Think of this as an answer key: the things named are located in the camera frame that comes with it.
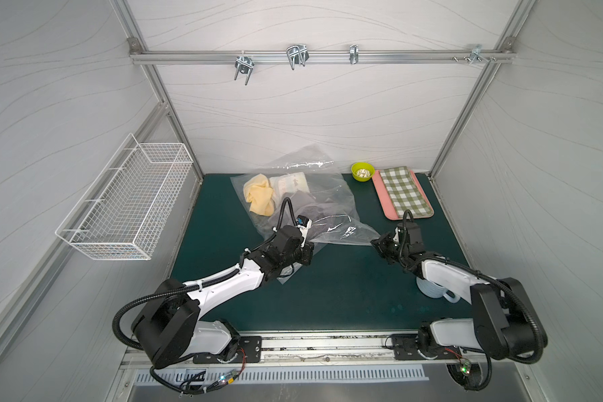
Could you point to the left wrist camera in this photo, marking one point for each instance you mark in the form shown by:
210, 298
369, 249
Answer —
304, 224

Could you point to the light blue mug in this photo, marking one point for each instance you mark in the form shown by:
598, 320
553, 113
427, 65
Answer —
435, 291

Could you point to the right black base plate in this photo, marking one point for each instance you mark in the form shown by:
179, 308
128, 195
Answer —
404, 347

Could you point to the yellow towel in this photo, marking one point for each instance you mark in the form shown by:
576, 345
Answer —
258, 194

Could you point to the white wire basket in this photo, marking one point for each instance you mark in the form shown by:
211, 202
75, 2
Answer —
124, 211

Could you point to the grey towel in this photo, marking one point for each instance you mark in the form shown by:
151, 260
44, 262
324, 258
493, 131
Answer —
327, 215

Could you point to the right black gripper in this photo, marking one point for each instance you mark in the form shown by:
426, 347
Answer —
384, 246

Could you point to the clear plastic vacuum bag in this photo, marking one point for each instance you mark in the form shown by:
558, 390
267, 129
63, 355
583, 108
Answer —
318, 191

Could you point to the white vented cable duct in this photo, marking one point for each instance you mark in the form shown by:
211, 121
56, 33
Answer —
359, 374

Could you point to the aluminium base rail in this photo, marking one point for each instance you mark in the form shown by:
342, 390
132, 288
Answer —
330, 347

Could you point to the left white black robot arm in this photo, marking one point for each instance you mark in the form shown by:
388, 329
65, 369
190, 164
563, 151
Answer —
170, 327

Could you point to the metal hook clamp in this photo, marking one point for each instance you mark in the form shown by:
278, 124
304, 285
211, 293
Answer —
244, 66
353, 54
297, 55
476, 57

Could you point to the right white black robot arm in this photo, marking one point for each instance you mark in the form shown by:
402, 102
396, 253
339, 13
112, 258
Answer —
504, 323

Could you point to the green small bowl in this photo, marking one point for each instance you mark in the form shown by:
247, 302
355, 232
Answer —
362, 171

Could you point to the aluminium cross rail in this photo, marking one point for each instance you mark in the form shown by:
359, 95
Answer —
316, 57

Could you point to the white patterned towel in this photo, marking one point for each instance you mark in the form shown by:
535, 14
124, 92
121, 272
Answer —
289, 184

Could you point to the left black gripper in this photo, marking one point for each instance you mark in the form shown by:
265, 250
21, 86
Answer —
306, 249

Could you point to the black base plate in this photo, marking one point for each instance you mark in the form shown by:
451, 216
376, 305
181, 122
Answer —
244, 348
404, 347

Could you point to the green checkered cloth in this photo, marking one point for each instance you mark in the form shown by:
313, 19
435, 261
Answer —
405, 193

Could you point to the pink tray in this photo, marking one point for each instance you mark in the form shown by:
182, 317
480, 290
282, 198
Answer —
383, 197

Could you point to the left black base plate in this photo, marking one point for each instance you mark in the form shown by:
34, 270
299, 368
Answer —
244, 348

